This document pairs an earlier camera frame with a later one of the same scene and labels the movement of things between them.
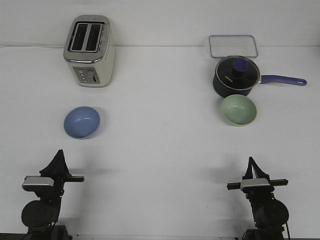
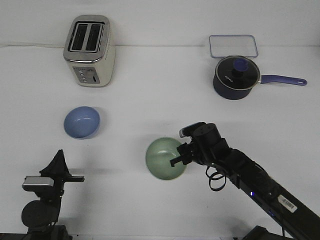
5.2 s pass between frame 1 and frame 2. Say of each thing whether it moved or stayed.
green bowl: moved
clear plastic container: stayed
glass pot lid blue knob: stayed
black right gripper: moved
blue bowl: stayed
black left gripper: stayed
